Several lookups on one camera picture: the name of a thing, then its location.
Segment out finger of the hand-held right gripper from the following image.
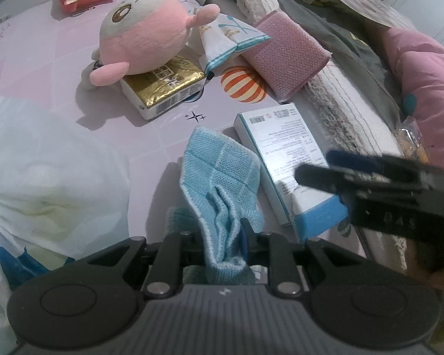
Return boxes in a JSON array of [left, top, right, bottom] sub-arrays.
[[294, 164, 359, 196], [326, 150, 430, 182]]

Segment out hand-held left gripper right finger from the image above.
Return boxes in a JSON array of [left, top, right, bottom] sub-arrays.
[[240, 217, 361, 292]]

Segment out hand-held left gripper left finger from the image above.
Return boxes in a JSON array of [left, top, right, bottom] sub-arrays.
[[79, 230, 208, 291]]

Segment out white teal carton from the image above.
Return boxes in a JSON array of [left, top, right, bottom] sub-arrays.
[[233, 103, 350, 239]]

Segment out blue checked towel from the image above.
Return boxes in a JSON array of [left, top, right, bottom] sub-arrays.
[[166, 126, 265, 285]]

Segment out white plastic bag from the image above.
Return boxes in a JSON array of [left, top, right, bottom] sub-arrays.
[[0, 94, 130, 344]]

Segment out pink plush doll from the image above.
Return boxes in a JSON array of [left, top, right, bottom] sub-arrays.
[[82, 0, 221, 91]]

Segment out person's right hand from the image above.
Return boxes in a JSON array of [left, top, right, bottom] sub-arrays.
[[407, 242, 444, 293]]

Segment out white fringed blanket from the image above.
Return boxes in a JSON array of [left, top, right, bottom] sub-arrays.
[[303, 61, 409, 272]]

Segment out clear plastic packet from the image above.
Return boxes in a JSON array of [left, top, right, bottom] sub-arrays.
[[398, 116, 430, 163]]

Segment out pink quilted blanket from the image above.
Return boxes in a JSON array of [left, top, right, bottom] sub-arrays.
[[381, 26, 444, 174]]

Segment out dark grey blanket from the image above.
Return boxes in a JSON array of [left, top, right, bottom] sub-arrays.
[[266, 0, 404, 119]]

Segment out pink sponge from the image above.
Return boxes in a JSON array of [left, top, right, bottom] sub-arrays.
[[240, 11, 332, 102]]

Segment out gold tissue pack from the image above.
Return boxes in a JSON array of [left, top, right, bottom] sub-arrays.
[[119, 54, 208, 121]]

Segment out white teal tissue pack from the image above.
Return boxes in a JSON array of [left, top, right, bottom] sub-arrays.
[[187, 5, 271, 78]]

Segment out pink printed bed sheet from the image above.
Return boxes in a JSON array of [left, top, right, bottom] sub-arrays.
[[0, 0, 356, 252]]

